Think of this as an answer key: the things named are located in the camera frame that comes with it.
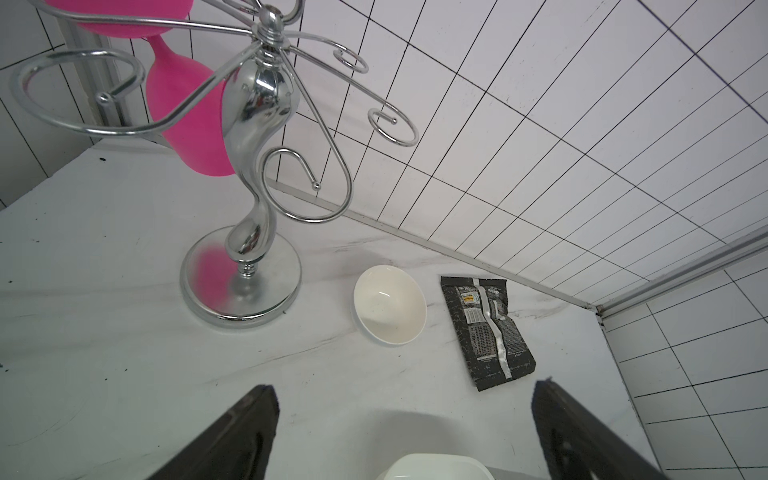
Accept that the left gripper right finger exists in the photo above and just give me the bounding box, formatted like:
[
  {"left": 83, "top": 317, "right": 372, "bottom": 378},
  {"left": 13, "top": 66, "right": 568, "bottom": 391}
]
[{"left": 531, "top": 379, "right": 665, "bottom": 480}]

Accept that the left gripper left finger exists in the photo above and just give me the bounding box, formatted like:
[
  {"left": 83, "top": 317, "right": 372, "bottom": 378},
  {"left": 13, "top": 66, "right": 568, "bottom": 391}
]
[{"left": 149, "top": 385, "right": 280, "bottom": 480}]

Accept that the white storage box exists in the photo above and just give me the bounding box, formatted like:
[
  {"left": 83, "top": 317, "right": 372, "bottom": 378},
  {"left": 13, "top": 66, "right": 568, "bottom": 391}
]
[{"left": 377, "top": 453, "right": 494, "bottom": 480}]

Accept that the black tissue multipack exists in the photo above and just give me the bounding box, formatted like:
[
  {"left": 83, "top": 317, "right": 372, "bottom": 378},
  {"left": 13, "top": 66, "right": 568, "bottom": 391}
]
[{"left": 440, "top": 276, "right": 536, "bottom": 391}]

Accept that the white bowl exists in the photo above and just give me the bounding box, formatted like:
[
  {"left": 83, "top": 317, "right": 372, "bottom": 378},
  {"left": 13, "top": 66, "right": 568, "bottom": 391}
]
[{"left": 352, "top": 265, "right": 427, "bottom": 347}]

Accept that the pink cup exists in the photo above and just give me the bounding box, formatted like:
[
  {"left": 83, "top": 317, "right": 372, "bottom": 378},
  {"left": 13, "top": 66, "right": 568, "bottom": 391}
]
[{"left": 49, "top": 0, "right": 234, "bottom": 177}]

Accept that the chrome cup stand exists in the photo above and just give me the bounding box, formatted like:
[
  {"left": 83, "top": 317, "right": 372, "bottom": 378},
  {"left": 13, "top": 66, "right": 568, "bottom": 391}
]
[{"left": 10, "top": 0, "right": 420, "bottom": 329}]

